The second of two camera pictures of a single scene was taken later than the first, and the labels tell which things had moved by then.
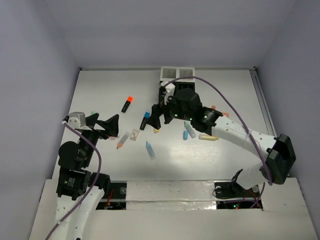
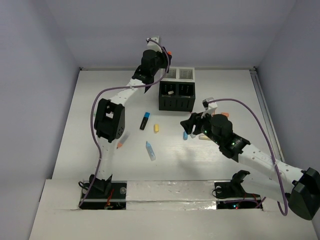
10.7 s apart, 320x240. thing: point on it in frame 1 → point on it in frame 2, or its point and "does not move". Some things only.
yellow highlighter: [205, 137] does not move
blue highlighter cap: [185, 135] does not move
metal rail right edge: [264, 102] does not move
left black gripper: [94, 128] → [164, 59]
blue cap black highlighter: [146, 116] does not move
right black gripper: [157, 110] → [188, 124]
